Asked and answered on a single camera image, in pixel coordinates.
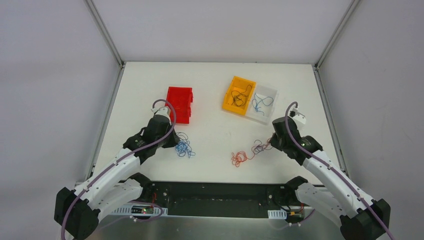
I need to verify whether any cable bundle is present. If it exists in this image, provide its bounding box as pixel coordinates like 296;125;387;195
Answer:
174;131;196;159

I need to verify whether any purple thin cable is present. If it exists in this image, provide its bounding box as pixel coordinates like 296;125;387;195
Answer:
251;138;274;155
230;84;253;108

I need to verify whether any blue thin cable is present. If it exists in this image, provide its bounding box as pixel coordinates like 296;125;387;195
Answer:
251;93;275;117

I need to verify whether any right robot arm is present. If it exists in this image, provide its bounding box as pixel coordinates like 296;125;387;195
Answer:
270;116;391;240

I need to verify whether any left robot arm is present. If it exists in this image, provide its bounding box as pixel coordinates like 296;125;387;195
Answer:
53;112;179;240

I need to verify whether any white translucent plastic bin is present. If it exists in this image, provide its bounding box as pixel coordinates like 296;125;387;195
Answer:
245;84;279;125

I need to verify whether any red plastic bin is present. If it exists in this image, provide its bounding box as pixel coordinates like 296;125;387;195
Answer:
166;86;194;125

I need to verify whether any yellow plastic bin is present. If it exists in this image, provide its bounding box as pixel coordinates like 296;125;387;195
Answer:
222;76;256;116

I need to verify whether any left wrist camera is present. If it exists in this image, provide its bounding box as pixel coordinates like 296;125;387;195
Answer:
151;106;171;123

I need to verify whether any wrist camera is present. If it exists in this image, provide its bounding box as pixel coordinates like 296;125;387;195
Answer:
289;109;307;126
151;106;171;123

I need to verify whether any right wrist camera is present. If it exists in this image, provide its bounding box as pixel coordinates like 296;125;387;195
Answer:
289;109;307;126

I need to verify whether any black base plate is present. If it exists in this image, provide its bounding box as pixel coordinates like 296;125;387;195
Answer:
130;173;308;223

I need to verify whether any right white cable duct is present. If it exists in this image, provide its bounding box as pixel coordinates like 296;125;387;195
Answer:
267;209;287;220

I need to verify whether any white cable duct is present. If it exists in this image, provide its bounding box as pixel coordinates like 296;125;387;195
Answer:
110;204;168;217
267;209;287;220

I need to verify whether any left white cable duct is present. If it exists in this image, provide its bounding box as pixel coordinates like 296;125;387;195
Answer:
110;204;168;217

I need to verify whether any left aluminium frame post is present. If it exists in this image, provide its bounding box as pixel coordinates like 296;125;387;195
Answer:
84;0;125;69

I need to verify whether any aluminium frame post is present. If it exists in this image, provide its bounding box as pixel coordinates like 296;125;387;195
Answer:
314;0;362;70
84;0;125;69

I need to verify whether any right aluminium frame post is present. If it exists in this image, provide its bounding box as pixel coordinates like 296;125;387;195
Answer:
314;0;362;70

